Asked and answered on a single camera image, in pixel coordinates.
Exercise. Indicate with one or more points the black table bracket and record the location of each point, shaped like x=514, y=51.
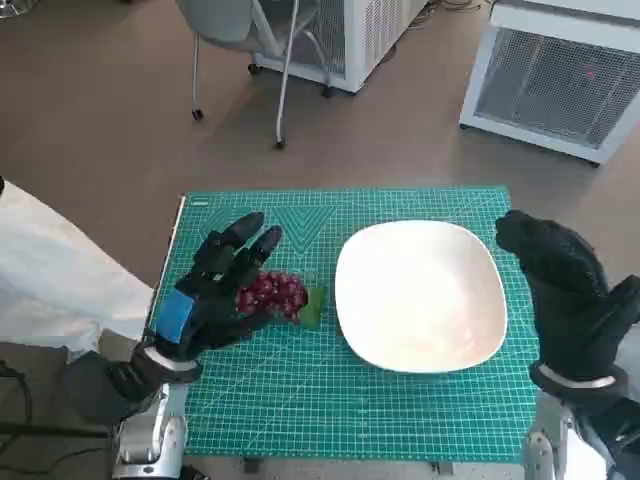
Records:
x=251, y=464

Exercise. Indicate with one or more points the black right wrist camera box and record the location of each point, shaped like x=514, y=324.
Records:
x=617, y=430

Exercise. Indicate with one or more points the white mesh cabinet, red light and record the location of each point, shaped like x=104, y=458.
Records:
x=550, y=80

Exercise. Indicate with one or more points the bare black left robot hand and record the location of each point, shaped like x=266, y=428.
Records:
x=210, y=310

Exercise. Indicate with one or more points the green cutting mat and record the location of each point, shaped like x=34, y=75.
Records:
x=300, y=390

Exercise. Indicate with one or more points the white square-round plate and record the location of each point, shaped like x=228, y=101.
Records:
x=420, y=300

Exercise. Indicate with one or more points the grey office chair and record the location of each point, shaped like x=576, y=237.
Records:
x=220, y=20

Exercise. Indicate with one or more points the red toy grape bunch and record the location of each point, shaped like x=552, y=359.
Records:
x=272, y=295

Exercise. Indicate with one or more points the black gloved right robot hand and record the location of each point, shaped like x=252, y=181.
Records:
x=565, y=280

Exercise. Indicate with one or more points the white mesh cabinet on casters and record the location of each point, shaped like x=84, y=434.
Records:
x=360, y=45

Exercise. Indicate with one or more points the chrome stool base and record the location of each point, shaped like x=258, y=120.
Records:
x=12, y=6

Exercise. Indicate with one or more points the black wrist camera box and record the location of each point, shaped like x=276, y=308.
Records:
x=617, y=430
x=100, y=385

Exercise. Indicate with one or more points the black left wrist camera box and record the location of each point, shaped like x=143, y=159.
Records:
x=100, y=385

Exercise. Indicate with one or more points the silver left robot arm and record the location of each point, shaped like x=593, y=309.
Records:
x=150, y=435

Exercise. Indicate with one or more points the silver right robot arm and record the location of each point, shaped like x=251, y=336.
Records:
x=550, y=450

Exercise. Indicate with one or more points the person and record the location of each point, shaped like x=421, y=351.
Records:
x=50, y=270

